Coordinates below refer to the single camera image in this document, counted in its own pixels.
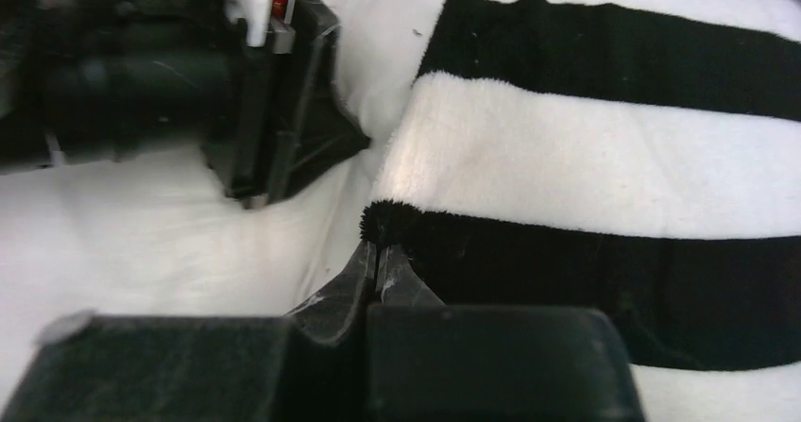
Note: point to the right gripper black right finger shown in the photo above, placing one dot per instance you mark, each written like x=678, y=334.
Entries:
x=429, y=361

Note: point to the white pillow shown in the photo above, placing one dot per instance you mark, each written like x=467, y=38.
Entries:
x=153, y=236

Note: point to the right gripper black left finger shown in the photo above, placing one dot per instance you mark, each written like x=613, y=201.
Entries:
x=306, y=365

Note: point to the black white striped pillowcase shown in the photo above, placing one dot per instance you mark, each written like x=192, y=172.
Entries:
x=635, y=158

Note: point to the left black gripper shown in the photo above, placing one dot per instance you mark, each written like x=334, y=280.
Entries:
x=102, y=77

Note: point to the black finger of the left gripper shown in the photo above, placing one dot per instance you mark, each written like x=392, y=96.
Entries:
x=288, y=125

